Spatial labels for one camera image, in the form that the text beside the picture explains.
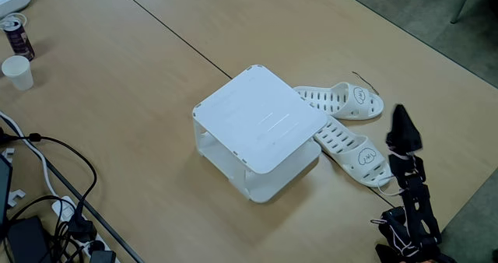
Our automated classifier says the black cable with ferrite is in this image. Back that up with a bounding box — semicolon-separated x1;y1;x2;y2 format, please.
0;132;98;225

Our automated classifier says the thin dark wire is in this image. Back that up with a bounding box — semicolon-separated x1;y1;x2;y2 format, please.
351;71;381;96

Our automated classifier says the white plastic shoe rack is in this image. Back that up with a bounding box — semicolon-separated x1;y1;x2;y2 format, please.
191;64;329;205

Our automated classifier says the white power strip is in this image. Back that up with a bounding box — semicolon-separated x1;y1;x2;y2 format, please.
51;195;122;263

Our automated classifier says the black power plug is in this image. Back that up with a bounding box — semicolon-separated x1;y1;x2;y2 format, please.
68;216;98;244
88;249;117;263

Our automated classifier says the gray chair leg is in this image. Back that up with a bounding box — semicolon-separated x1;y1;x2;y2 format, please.
450;0;476;25

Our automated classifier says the purple drink can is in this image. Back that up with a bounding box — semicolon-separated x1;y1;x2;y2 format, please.
2;19;36;61

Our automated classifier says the white coiled cable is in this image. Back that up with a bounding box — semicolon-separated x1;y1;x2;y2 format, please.
0;12;28;30

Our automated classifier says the black laptop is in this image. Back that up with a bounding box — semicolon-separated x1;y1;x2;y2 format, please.
0;153;14;227

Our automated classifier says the white paper cup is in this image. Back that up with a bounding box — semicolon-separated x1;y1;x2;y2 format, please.
1;54;35;92

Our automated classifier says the white slipper with dog print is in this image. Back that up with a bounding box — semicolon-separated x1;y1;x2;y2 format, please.
313;114;394;188
292;82;385;121

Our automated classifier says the black power adapter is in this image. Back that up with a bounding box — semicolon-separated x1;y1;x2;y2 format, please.
5;215;54;263

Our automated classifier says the white power cable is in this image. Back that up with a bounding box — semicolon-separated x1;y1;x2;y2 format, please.
0;110;60;198

